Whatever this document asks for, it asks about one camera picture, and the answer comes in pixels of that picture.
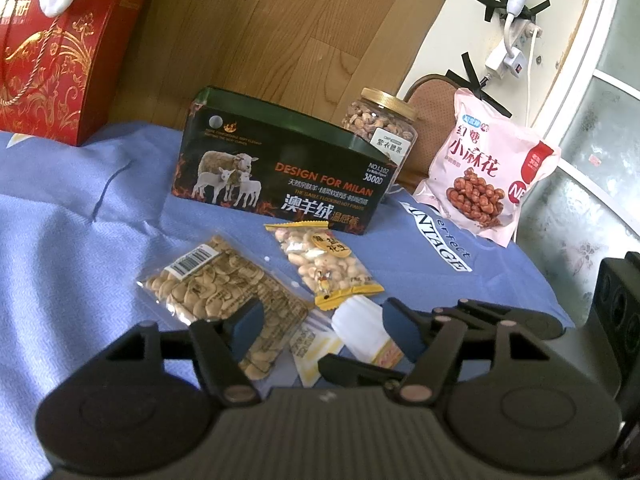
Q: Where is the gold lid nut jar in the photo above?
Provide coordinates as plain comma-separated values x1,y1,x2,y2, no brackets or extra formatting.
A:
341,87,419,187

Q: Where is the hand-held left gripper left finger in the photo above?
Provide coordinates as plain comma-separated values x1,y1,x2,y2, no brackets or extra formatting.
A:
102,299,265,406

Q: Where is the dark sheep print tin box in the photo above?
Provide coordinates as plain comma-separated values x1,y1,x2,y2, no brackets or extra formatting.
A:
170,86,399,237

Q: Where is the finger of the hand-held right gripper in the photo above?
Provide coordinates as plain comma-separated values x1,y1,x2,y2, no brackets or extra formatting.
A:
432,299,566,341
318,354,409,392

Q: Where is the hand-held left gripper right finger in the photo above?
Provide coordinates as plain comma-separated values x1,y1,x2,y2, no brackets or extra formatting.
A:
382,298,561,404

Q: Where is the white and yellow snack packet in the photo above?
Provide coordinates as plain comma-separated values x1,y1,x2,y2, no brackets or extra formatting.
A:
331,296,406,367

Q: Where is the white cable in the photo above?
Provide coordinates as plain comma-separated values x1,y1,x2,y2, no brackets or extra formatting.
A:
526,27,542,97

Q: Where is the blue printed bedsheet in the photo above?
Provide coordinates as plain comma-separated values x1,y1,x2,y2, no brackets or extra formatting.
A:
0,120,576,463

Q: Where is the frosted glass door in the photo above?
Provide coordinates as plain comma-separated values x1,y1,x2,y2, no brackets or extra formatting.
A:
515,0,640,322

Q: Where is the wood-grain board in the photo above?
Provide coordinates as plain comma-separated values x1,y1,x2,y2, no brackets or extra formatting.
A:
105,0,473,133

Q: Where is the large pink snack bag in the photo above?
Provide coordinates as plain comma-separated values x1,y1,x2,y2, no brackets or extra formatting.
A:
412,87,563,249

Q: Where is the clear barcode bean bag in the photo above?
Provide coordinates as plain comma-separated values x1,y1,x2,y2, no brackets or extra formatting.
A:
136,235,314,382

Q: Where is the yellow-edged nut packet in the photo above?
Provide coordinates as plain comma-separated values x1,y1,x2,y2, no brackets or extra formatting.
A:
263,220,386,312

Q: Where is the pale yellow sachet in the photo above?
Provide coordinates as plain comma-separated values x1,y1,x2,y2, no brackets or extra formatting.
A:
289,322,347,389

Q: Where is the brown chair back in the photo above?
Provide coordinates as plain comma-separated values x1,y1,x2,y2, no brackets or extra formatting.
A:
397,73,462,192

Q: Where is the red gift bag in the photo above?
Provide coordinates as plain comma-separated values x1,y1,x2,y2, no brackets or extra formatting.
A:
0,0,154,147

